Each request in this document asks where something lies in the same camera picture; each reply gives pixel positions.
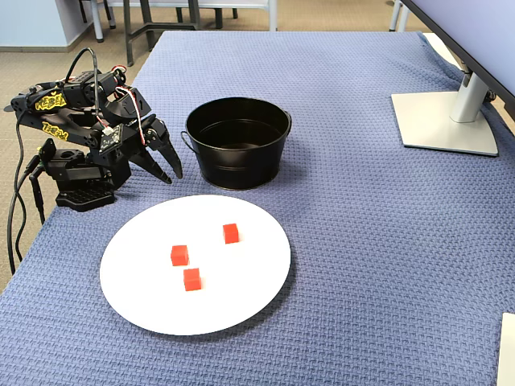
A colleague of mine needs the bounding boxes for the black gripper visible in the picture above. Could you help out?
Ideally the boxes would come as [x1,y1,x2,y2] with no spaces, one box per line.
[105,86,184,185]

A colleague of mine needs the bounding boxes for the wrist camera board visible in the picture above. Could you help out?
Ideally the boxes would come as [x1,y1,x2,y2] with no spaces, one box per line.
[97,123,125,156]

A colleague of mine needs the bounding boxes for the dark grey table frame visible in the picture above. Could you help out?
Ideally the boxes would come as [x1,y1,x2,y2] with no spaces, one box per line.
[122,0,202,68]

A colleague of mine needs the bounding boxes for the white flat object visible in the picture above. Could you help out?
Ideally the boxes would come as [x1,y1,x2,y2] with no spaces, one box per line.
[496,312,515,386]

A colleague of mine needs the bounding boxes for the monitor with silver stand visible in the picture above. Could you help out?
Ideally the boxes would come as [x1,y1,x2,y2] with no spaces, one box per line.
[390,0,515,158]

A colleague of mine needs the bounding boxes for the red white servo wire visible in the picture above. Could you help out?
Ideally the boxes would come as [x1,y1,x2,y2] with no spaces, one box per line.
[114,86,148,146]

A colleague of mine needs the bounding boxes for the light blue cabinet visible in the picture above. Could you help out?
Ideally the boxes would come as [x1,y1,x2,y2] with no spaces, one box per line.
[0,0,96,52]

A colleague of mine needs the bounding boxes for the red cube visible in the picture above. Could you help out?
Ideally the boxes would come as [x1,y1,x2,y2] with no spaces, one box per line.
[183,267,202,292]
[222,223,241,245]
[170,244,190,267]

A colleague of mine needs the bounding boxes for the white round plate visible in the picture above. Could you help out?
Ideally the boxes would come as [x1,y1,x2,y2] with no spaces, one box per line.
[99,194,292,337]

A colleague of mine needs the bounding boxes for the black metal bucket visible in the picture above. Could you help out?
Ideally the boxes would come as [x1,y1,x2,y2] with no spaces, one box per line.
[179,96,294,191]

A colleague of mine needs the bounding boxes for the black base cable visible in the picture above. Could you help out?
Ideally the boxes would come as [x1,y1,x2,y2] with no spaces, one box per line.
[14,154,46,262]
[6,120,41,277]

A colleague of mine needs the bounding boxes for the blue woven table cloth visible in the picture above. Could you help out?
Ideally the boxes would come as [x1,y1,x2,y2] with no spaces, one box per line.
[0,30,515,386]

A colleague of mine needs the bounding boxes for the black camera cable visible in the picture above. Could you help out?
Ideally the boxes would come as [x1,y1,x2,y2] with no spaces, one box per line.
[64,47,109,133]

